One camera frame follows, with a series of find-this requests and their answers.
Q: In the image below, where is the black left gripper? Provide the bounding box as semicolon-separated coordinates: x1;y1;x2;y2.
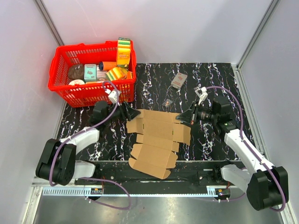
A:
104;100;141;125

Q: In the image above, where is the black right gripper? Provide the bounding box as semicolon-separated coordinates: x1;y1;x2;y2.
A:
176;101;218;125

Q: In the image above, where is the brown cardboard box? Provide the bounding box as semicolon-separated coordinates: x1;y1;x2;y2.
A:
126;109;191;169

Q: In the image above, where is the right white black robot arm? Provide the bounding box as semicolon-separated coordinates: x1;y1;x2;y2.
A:
176;96;289;210

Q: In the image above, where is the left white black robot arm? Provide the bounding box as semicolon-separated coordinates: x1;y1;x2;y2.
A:
36;101;141;186

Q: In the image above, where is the grey card box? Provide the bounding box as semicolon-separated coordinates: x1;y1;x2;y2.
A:
171;72;187;90

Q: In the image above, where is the pink white flat box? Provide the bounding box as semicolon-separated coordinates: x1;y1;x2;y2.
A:
96;65;107;81

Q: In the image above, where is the teal small box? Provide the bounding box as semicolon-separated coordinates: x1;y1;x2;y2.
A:
84;64;97;82

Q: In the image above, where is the small clear packet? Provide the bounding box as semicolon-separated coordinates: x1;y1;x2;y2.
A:
164;100;172;107

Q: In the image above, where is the orange snack packet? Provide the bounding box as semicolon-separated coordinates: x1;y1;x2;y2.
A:
126;71;133;80

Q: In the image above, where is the lying yellow green sponge pack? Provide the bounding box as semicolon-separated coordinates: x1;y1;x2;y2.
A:
106;67;128;81

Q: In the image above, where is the red plastic shopping basket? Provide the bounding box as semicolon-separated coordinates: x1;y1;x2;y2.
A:
48;40;137;108

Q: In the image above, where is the orange cylinder can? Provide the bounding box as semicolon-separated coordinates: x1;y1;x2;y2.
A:
99;61;117;71

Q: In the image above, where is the white round tape roll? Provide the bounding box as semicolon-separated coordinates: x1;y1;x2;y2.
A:
69;79;85;86

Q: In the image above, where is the tall yellow green sponge pack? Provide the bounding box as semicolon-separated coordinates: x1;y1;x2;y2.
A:
116;37;131;68

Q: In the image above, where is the brown round bread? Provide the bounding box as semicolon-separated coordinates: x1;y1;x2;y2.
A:
67;64;85;80

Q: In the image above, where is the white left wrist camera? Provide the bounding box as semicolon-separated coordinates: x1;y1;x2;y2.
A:
106;90;121;104

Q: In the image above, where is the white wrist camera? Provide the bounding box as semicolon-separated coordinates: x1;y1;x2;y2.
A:
106;90;121;104
195;87;208;104

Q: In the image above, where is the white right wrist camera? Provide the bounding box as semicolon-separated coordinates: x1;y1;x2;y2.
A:
195;87;208;104

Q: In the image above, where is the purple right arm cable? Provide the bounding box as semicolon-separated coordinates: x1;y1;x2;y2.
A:
205;85;286;212

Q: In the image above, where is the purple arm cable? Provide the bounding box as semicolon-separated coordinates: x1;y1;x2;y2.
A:
48;81;131;210
205;85;286;212

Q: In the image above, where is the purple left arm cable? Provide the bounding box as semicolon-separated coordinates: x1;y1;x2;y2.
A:
48;81;131;210

